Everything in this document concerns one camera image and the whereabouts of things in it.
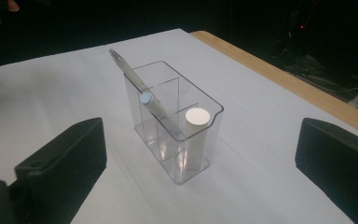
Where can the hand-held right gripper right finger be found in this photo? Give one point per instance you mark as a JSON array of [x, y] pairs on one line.
[[338, 161]]

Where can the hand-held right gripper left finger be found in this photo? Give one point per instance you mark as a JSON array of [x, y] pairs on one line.
[[65, 165]]

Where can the clear plastic divided organizer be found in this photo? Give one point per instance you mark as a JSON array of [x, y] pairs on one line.
[[167, 161]]

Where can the slim white pen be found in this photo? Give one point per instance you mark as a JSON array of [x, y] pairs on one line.
[[160, 113]]

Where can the silver grey pen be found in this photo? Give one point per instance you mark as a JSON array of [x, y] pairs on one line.
[[129, 73]]

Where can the white cosmetic tube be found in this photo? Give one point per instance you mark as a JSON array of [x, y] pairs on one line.
[[196, 140]]

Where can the red indicator light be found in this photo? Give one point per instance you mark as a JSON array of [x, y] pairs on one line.
[[301, 27]]

